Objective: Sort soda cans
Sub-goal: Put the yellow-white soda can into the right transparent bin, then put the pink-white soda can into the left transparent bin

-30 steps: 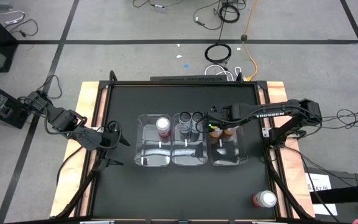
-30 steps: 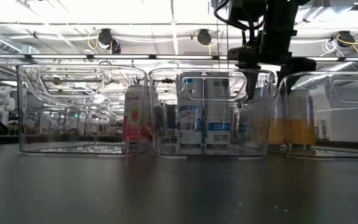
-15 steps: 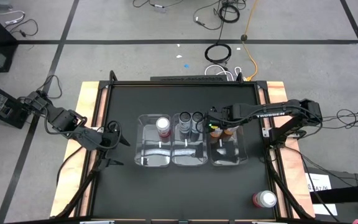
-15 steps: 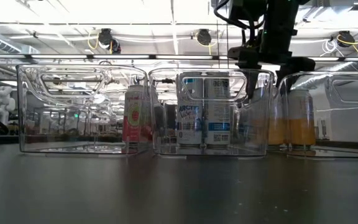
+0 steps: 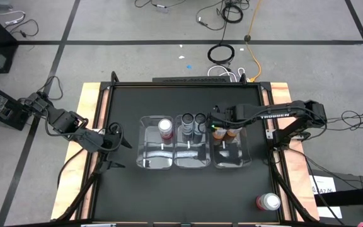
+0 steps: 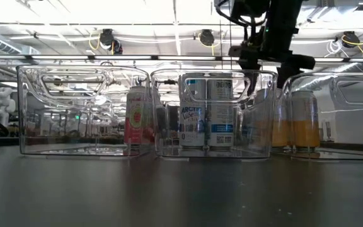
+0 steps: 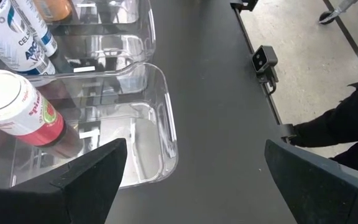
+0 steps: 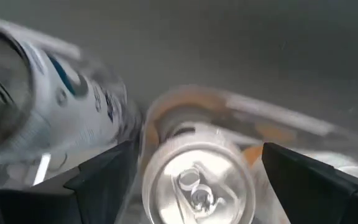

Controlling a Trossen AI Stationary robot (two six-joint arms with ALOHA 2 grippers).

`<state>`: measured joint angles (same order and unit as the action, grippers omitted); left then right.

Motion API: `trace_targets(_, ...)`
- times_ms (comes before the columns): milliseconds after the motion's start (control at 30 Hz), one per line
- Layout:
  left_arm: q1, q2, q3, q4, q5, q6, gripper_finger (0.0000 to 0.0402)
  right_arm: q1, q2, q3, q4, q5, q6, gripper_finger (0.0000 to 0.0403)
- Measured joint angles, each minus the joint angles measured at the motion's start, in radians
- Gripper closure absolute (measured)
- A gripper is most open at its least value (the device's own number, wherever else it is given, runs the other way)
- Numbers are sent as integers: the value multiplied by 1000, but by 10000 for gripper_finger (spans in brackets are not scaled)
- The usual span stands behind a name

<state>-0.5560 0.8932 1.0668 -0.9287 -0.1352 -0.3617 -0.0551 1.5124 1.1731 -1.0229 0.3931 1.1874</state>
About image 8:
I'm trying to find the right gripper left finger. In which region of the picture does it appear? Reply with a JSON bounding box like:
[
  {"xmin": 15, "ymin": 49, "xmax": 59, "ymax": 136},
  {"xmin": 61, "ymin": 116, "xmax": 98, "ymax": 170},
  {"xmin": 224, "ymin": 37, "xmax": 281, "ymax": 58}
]
[{"xmin": 0, "ymin": 139, "xmax": 139, "ymax": 224}]

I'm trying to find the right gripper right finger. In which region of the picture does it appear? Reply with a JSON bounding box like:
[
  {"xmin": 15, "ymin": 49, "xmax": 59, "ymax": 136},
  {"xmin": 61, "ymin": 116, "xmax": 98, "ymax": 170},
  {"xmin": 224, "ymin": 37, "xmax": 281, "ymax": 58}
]
[{"xmin": 261, "ymin": 142, "xmax": 358, "ymax": 224}]

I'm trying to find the orange white soda can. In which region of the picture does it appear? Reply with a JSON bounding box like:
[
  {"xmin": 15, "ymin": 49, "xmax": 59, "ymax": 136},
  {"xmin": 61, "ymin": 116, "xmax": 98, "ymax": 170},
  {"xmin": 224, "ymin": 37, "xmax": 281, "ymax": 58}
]
[
  {"xmin": 140, "ymin": 85, "xmax": 257, "ymax": 224},
  {"xmin": 242, "ymin": 123, "xmax": 358, "ymax": 187}
]

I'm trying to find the white blue energy can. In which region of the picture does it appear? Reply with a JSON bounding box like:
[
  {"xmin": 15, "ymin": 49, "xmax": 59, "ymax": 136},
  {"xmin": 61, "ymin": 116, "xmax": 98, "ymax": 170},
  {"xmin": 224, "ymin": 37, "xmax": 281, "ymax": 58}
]
[{"xmin": 0, "ymin": 23, "xmax": 142, "ymax": 187}]

